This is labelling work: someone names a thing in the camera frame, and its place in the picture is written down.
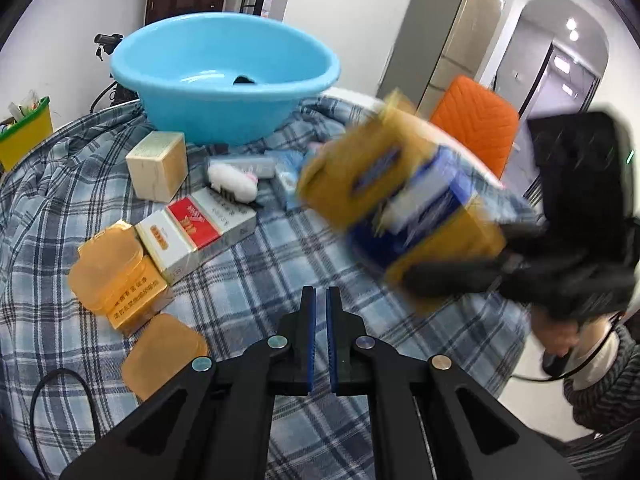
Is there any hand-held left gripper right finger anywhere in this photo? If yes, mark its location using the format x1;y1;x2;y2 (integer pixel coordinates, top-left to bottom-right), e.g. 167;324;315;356
326;286;583;480

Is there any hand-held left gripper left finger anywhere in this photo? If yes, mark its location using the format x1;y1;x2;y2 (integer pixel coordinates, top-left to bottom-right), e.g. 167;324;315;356
60;286;317;480

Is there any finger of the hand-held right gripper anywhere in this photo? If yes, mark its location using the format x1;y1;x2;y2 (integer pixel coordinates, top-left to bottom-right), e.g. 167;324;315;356
502;222;548;251
400;257;516;306

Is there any gold box with blue label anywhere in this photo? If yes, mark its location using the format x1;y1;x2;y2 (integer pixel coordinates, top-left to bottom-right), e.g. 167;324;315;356
297;90;508;311

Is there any blue plastic basin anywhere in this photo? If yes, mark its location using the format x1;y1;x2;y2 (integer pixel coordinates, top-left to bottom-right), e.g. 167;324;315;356
110;11;341;147

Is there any person's right hand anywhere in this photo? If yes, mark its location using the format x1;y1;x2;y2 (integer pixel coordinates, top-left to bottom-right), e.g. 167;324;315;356
531;307;586;361

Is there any blue plaid cloth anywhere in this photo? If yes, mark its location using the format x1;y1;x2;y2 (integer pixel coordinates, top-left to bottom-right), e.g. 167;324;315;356
0;95;546;480

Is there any orange quilted chair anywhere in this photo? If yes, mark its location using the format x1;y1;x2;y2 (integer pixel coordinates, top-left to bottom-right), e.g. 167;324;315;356
430;75;521;178

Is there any white grey cigarette box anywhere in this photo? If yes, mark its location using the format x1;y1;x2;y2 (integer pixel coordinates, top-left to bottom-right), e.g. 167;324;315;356
192;186;258;261

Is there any red and white cigarette box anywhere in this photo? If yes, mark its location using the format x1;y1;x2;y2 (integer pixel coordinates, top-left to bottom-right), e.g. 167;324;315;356
166;196;223;252

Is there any white fluffy toy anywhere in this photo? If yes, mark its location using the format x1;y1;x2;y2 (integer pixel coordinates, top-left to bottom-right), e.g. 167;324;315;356
207;162;260;206

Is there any white cigarette box gold label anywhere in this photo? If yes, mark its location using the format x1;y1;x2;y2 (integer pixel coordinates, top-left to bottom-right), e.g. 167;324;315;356
134;208;198;287

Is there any light blue tissue packet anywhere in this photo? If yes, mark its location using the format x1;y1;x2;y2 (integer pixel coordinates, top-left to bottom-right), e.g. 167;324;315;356
207;155;277;181

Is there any gold grey refrigerator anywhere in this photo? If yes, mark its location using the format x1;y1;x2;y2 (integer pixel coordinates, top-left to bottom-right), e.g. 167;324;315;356
376;0;506;121

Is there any cream cube box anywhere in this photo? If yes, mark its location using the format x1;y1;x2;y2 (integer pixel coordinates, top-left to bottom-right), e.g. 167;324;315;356
125;131;190;203

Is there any yellow bin with green rim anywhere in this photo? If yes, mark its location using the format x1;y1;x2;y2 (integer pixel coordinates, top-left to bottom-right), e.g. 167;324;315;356
0;96;53;172

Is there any pile of small sachets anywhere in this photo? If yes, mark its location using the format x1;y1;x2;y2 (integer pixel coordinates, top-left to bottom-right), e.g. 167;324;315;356
0;90;41;133

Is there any black cable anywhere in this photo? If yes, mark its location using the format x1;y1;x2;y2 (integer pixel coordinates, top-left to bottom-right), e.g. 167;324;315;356
29;367;103;461
510;310;626;383

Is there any black tripod camera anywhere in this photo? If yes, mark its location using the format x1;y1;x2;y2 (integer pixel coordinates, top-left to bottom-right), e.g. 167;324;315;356
94;32;125;62

